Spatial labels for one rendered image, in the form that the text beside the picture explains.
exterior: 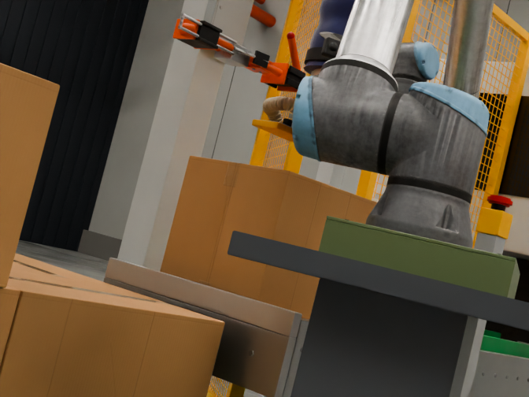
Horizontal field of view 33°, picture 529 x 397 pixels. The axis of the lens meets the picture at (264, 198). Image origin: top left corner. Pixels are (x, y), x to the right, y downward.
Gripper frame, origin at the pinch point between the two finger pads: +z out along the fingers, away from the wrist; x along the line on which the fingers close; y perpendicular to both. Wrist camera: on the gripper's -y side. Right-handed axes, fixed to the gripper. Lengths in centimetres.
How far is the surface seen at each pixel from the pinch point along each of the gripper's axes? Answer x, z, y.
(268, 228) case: -47.8, -3.1, -1.2
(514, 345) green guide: -50, -8, 142
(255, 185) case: -37.2, 4.6, -1.9
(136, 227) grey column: -45, 118, 59
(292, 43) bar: 4.7, 8.5, 0.7
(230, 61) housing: -10.0, 7.8, -20.5
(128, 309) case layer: -78, -7, -41
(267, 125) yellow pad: -16.0, 18.8, 11.1
